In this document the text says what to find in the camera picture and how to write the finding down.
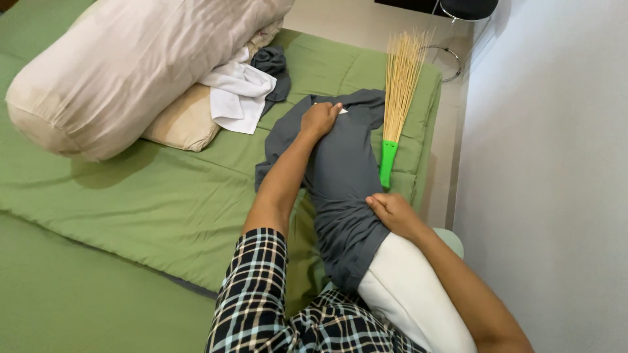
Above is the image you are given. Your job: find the person's right hand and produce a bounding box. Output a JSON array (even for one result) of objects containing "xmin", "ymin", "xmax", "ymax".
[{"xmin": 365, "ymin": 193, "xmax": 428, "ymax": 239}]

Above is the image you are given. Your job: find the person's left hand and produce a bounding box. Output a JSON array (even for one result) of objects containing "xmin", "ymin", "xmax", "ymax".
[{"xmin": 300, "ymin": 101, "xmax": 343, "ymax": 140}]

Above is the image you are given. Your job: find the grey pillowcase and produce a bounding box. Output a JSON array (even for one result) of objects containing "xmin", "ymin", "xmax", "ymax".
[{"xmin": 253, "ymin": 88, "xmax": 392, "ymax": 294}]

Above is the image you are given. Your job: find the white pillow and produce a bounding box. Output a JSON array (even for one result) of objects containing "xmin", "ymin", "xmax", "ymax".
[{"xmin": 357, "ymin": 227, "xmax": 478, "ymax": 353}]

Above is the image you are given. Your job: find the dark grey cloth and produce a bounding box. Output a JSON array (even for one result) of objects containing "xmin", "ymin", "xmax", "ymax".
[{"xmin": 250, "ymin": 45, "xmax": 292, "ymax": 118}]

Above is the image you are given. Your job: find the white cloth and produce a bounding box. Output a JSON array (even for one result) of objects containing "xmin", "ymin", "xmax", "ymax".
[{"xmin": 199, "ymin": 46, "xmax": 278, "ymax": 135}]

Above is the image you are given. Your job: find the green folded blanket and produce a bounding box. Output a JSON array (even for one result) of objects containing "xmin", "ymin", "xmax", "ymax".
[{"xmin": 0, "ymin": 0, "xmax": 444, "ymax": 318}]

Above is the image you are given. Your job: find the cream flat pillow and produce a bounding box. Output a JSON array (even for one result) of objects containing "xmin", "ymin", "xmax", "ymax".
[{"xmin": 140, "ymin": 19, "xmax": 285, "ymax": 153}]

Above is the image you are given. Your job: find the black chrome chair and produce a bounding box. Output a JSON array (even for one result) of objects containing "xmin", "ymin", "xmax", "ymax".
[{"xmin": 374, "ymin": 0, "xmax": 500, "ymax": 83}]

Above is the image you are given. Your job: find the beige bolster pillow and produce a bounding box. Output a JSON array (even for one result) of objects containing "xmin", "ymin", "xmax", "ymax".
[{"xmin": 5, "ymin": 0, "xmax": 296, "ymax": 163}]

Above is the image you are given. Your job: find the plaid shirt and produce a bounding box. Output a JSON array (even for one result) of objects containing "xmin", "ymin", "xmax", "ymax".
[{"xmin": 204, "ymin": 227, "xmax": 430, "ymax": 353}]

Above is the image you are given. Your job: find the green bed sheet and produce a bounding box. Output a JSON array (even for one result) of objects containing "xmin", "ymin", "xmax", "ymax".
[{"xmin": 0, "ymin": 211, "xmax": 219, "ymax": 353}]

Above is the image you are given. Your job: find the green-handled stick broom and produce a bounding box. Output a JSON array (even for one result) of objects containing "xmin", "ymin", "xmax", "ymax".
[{"xmin": 378, "ymin": 28, "xmax": 435, "ymax": 190}]

